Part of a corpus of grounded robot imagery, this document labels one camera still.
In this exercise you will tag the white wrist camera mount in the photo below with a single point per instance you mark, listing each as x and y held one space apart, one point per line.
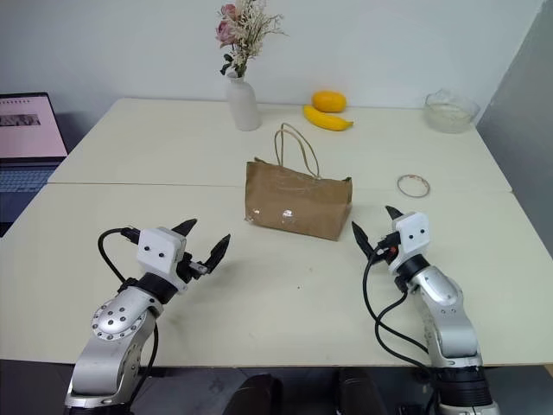
412 235
157 250

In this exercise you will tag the yellow banana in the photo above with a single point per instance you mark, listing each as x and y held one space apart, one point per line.
326 119

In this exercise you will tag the white ceramic vase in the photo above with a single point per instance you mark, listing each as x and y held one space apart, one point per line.
244 104

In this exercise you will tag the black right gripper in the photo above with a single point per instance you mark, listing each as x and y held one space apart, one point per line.
386 248

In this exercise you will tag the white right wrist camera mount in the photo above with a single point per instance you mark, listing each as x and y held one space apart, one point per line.
412 235

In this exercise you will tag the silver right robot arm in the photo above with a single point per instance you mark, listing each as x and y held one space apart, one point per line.
449 320

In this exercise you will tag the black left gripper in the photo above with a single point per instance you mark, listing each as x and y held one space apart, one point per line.
192 269

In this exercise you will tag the dark rounded shape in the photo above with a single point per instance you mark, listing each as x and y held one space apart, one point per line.
255 395

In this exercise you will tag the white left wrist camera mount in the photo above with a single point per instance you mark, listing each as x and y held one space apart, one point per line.
157 250

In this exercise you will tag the dried pink flower bouquet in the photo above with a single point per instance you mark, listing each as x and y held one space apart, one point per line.
244 47

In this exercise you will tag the clear glass bowl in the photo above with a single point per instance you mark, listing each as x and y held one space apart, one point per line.
449 116

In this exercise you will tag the brown paper bag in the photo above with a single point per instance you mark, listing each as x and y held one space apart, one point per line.
294 203

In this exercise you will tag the yellow-orange mango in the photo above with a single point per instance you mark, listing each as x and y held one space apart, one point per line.
329 101

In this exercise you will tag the open laptop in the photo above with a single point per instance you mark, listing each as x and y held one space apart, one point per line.
26 129

